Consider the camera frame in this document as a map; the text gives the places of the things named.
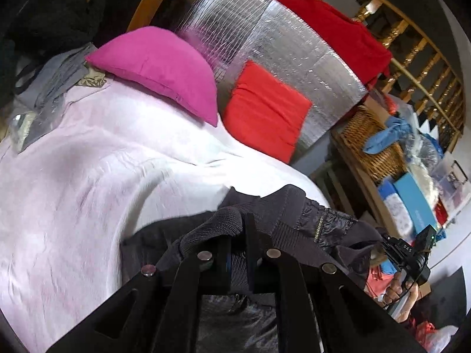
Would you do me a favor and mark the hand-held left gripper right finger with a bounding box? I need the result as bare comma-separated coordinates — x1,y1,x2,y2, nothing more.
243,213,427,353

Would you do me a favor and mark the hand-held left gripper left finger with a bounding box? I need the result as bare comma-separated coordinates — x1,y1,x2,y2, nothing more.
46,237,232,353

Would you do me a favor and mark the black jacket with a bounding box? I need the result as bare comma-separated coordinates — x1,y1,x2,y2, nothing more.
120,184,387,353

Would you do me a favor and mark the dark clothes pile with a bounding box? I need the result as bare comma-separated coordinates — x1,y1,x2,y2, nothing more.
0,0,105,92

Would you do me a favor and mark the person's right hand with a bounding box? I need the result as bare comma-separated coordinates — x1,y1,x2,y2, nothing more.
381,272,420,322

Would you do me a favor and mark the red plastic bag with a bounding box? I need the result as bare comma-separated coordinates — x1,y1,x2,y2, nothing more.
368,265,391,298

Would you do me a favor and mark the white patterned pouch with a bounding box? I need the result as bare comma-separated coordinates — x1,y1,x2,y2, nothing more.
379,187,413,239

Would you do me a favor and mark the blue box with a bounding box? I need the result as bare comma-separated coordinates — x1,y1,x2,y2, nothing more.
392,173,438,236

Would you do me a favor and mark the wooden shelf rack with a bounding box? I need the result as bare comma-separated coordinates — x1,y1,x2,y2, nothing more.
313,106,409,236

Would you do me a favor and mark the clear plastic bag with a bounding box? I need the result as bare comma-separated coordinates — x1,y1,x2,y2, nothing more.
405,132,442,170

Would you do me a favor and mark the wicker basket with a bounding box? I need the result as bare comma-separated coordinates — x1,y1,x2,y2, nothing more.
340,105,409,182

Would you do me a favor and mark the light blue cloth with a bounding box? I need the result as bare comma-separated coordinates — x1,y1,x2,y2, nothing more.
362,119,413,155

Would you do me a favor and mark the white embossed blanket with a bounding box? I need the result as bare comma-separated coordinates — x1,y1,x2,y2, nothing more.
0,70,332,353

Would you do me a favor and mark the red pillow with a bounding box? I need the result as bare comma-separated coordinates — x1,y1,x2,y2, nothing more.
223,61,313,164

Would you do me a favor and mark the wooden baluster railing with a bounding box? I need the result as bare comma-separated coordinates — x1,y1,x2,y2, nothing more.
254,0,464,148

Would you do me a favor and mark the pink pillow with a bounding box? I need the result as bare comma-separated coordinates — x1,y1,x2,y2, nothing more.
84,26,219,127

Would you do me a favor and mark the silver foil insulation mat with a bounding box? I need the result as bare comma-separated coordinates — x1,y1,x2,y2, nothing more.
173,0,369,155

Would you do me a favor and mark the red cloth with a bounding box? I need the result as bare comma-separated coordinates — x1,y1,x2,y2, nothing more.
256,0,392,89

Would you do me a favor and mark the clear plastic packet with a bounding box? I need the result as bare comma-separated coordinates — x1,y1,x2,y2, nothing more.
7,112,37,144

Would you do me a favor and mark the grey cloth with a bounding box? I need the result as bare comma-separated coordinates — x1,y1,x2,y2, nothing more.
15,42,107,151

